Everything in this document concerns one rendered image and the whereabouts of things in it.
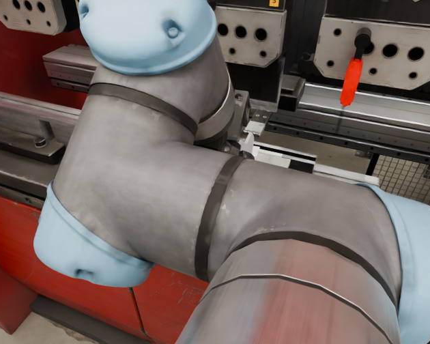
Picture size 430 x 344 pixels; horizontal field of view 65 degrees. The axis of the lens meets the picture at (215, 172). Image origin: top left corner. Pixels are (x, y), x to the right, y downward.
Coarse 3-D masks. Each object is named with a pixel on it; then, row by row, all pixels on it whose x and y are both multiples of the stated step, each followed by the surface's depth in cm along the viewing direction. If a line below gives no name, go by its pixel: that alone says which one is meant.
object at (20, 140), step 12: (0, 132) 86; (12, 132) 86; (0, 144) 84; (12, 144) 82; (24, 144) 82; (48, 144) 82; (60, 144) 82; (36, 156) 81; (48, 156) 79; (60, 156) 82
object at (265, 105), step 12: (240, 72) 56; (252, 72) 55; (264, 72) 55; (276, 72) 54; (240, 84) 58; (252, 84) 57; (264, 84) 56; (276, 84) 55; (240, 96) 59; (252, 96) 58; (264, 96) 57; (276, 96) 56; (264, 108) 60; (276, 108) 59
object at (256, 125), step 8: (288, 80) 80; (296, 80) 80; (304, 80) 83; (288, 88) 77; (296, 88) 79; (280, 96) 77; (288, 96) 76; (296, 96) 76; (280, 104) 78; (288, 104) 78; (296, 104) 77; (256, 112) 74; (264, 112) 74; (272, 112) 75; (256, 120) 72; (264, 120) 72; (248, 128) 69; (256, 128) 69; (264, 128) 70; (256, 136) 68
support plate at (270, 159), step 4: (260, 156) 63; (264, 156) 63; (268, 156) 63; (272, 156) 63; (276, 156) 63; (260, 160) 62; (264, 160) 62; (268, 160) 62; (272, 160) 62; (276, 160) 62; (280, 160) 62; (284, 160) 62; (288, 160) 62; (276, 164) 61; (280, 164) 61; (284, 164) 61; (288, 164) 61
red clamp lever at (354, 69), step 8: (360, 32) 40; (368, 32) 40; (360, 40) 40; (368, 40) 40; (360, 48) 40; (360, 56) 42; (352, 64) 42; (360, 64) 42; (352, 72) 43; (360, 72) 43; (352, 80) 43; (344, 88) 45; (352, 88) 44; (344, 96) 45; (352, 96) 45; (344, 104) 46
